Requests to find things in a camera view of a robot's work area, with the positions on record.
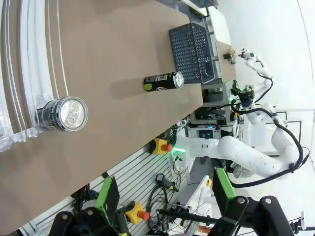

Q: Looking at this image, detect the black silver can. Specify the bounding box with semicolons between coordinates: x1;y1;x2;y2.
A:
36;96;89;132

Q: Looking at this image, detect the black handheld scanner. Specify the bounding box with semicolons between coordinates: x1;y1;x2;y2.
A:
156;173;180;193

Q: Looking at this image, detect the black green can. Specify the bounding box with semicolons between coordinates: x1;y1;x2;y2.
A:
143;71;185;92

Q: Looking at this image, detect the black cable bundle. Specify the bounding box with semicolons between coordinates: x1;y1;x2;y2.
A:
147;183;174;231

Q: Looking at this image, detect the white background desk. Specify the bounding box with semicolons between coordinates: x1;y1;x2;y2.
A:
207;6;232;47

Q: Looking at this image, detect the clear acrylic can dispenser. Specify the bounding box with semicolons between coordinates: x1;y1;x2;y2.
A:
0;0;69;146

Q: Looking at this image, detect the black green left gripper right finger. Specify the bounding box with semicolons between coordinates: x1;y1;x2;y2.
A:
209;168;296;236

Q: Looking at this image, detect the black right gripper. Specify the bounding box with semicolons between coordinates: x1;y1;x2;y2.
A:
230;80;255;109

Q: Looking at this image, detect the dark grey plastic basket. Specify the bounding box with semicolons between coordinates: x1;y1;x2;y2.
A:
168;21;223;86

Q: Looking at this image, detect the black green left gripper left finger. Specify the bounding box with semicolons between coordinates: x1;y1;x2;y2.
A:
48;176;128;236

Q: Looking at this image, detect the yellow emergency stop button box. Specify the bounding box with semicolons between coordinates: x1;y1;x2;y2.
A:
125;201;151;225
152;138;173;155

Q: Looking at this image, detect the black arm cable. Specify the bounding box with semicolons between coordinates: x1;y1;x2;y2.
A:
230;103;311;189

